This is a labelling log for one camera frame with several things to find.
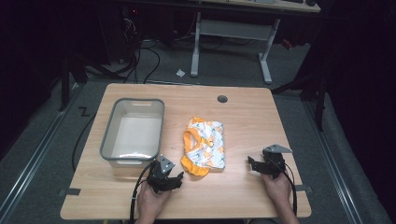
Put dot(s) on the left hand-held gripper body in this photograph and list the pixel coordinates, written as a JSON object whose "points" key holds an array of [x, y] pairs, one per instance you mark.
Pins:
{"points": [[159, 178]]}

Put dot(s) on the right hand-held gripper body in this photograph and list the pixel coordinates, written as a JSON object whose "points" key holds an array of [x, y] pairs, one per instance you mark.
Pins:
{"points": [[274, 161]]}

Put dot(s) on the orange white printed garment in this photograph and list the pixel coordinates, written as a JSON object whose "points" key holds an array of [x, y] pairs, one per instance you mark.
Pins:
{"points": [[207, 144]]}

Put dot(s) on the white bin with grey rim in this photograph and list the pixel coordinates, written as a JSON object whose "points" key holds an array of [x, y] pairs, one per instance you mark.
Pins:
{"points": [[137, 133]]}

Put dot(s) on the person's left hand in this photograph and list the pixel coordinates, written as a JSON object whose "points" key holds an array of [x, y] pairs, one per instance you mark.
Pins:
{"points": [[151, 200]]}

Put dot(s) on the person's right hand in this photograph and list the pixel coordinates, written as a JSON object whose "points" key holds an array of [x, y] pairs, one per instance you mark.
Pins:
{"points": [[278, 188]]}

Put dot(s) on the grey tape strip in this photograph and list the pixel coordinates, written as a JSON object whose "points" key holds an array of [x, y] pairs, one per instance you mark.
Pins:
{"points": [[69, 192], [304, 188]]}

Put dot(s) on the dark round table grommet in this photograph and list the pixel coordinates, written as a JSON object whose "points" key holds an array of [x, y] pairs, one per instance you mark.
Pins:
{"points": [[222, 99]]}

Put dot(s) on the black metal stand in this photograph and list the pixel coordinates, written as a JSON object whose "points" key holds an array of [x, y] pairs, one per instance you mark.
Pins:
{"points": [[64, 84], [317, 99]]}

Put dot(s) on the white paper scrap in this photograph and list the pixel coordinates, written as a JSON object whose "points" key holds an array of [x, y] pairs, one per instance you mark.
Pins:
{"points": [[180, 73]]}

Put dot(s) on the small red object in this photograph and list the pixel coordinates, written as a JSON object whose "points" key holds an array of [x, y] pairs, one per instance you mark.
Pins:
{"points": [[287, 44]]}

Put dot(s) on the desk with white legs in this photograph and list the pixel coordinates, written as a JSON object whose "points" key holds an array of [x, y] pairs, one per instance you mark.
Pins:
{"points": [[232, 29]]}

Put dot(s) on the metal floor rail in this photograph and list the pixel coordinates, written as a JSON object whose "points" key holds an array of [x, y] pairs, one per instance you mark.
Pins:
{"points": [[34, 161], [334, 168]]}

